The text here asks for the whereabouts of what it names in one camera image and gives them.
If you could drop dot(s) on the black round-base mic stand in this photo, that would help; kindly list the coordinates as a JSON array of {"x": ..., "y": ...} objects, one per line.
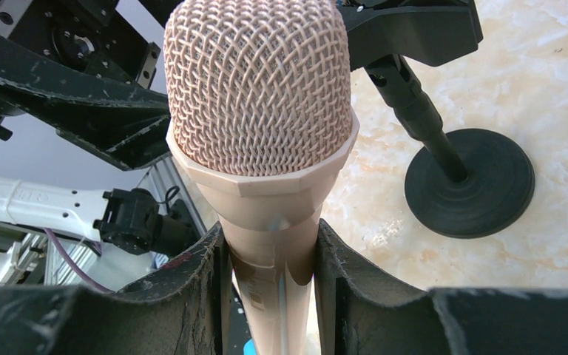
[{"x": 468, "y": 183}]

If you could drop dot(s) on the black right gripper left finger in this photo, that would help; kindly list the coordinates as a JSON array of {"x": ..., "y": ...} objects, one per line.
[{"x": 182, "y": 308}]

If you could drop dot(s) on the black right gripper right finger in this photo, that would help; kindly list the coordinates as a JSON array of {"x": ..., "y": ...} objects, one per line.
[{"x": 365, "y": 310}]

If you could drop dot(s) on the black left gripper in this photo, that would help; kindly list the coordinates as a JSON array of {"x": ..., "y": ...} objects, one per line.
[{"x": 82, "y": 68}]

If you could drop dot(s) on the light blue microphone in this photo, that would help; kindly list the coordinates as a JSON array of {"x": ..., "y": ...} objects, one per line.
[{"x": 249, "y": 348}]

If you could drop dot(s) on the beige microphone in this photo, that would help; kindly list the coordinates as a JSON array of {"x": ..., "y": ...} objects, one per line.
[{"x": 260, "y": 100}]

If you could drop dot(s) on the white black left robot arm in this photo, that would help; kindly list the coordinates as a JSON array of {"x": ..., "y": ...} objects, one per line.
[{"x": 135, "y": 221}]

